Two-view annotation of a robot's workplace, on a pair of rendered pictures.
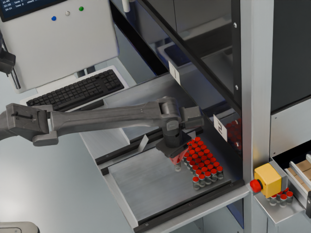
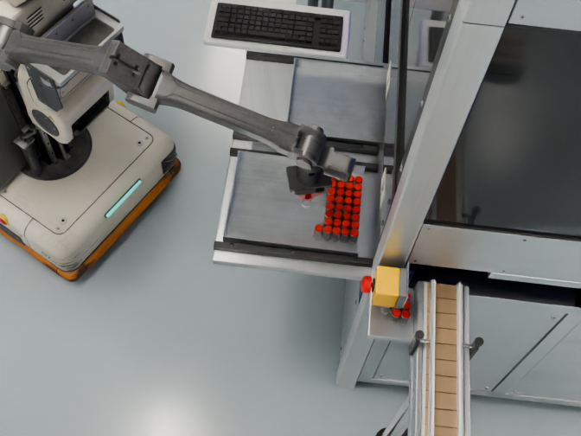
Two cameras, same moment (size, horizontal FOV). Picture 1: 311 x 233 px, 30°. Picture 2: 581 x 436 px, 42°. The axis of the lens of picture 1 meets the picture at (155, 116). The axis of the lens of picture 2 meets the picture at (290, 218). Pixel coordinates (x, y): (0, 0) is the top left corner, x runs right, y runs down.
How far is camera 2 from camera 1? 0.52 m
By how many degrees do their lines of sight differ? 21
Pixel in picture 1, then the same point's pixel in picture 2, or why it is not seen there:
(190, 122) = (331, 170)
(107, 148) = not seen: hidden behind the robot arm
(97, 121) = (211, 114)
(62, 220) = (216, 148)
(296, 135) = (453, 257)
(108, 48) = not seen: outside the picture
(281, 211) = (386, 325)
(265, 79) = (426, 187)
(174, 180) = (299, 212)
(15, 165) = (207, 50)
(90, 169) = not seen: hidden behind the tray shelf
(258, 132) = (399, 232)
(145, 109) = (277, 130)
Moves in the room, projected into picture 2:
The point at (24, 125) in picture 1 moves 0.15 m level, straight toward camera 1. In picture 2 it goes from (118, 75) to (99, 135)
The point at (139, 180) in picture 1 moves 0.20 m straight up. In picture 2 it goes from (263, 188) to (264, 144)
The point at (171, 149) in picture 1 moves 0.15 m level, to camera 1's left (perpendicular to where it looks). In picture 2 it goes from (299, 184) to (241, 160)
